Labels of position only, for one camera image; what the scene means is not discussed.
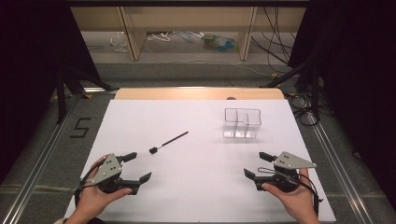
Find wooden shelf unit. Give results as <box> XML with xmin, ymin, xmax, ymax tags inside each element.
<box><xmin>70</xmin><ymin>6</ymin><xmax>307</xmax><ymax>62</ymax></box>

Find colourful plastic package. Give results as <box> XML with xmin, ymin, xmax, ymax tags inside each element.
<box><xmin>202</xmin><ymin>33</ymin><xmax>239</xmax><ymax>53</ymax></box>

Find metal floor rail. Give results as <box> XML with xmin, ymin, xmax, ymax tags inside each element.
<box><xmin>0</xmin><ymin>92</ymin><xmax>86</xmax><ymax>224</ymax></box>
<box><xmin>306</xmin><ymin>111</ymin><xmax>375</xmax><ymax>224</ymax></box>

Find coiled black floor cables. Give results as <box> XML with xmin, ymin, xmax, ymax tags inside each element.
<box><xmin>287</xmin><ymin>92</ymin><xmax>321</xmax><ymax>127</ymax></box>

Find person's left hand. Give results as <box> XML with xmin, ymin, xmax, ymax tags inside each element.
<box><xmin>73</xmin><ymin>155</ymin><xmax>134</xmax><ymax>220</ymax></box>

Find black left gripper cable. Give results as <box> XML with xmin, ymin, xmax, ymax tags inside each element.
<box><xmin>74</xmin><ymin>161</ymin><xmax>106</xmax><ymax>207</ymax></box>

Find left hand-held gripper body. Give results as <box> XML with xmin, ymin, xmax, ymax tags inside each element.
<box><xmin>91</xmin><ymin>153</ymin><xmax>141</xmax><ymax>196</ymax></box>

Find clear plastic bag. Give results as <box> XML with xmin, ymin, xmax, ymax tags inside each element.
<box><xmin>109</xmin><ymin>31</ymin><xmax>130</xmax><ymax>53</ymax></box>

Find black metal stand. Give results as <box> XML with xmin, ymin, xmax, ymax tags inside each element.
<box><xmin>55</xmin><ymin>65</ymin><xmax>117</xmax><ymax>125</ymax></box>
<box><xmin>261</xmin><ymin>61</ymin><xmax>322</xmax><ymax>123</ymax></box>

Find black pen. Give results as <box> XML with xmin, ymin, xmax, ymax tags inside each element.
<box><xmin>148</xmin><ymin>131</ymin><xmax>190</xmax><ymax>156</ymax></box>

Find coiled white cable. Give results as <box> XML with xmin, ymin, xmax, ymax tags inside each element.
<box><xmin>147</xmin><ymin>31</ymin><xmax>176</xmax><ymax>43</ymax></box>

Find long white floor cable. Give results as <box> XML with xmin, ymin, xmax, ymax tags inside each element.
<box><xmin>173</xmin><ymin>59</ymin><xmax>276</xmax><ymax>78</ymax></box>

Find black curtain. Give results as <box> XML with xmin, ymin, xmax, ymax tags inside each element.
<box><xmin>0</xmin><ymin>5</ymin><xmax>101</xmax><ymax>183</ymax></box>
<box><xmin>289</xmin><ymin>5</ymin><xmax>396</xmax><ymax>202</ymax></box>

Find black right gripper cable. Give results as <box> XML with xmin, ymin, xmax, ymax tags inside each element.
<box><xmin>257</xmin><ymin>166</ymin><xmax>324</xmax><ymax>217</ymax></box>

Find person's right hand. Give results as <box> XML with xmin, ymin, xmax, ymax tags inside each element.
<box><xmin>261</xmin><ymin>168</ymin><xmax>318</xmax><ymax>220</ymax></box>

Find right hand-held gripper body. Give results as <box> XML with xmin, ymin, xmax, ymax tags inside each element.
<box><xmin>253</xmin><ymin>151</ymin><xmax>318</xmax><ymax>193</ymax></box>

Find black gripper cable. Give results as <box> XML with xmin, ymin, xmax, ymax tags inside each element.
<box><xmin>257</xmin><ymin>166</ymin><xmax>324</xmax><ymax>217</ymax></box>
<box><xmin>74</xmin><ymin>161</ymin><xmax>106</xmax><ymax>207</ymax></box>

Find clear plastic organizer box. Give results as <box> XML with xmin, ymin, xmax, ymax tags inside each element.
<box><xmin>222</xmin><ymin>107</ymin><xmax>262</xmax><ymax>140</ymax></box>

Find bundle of black cables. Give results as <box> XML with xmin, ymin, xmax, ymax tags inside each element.
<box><xmin>250</xmin><ymin>7</ymin><xmax>297</xmax><ymax>65</ymax></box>

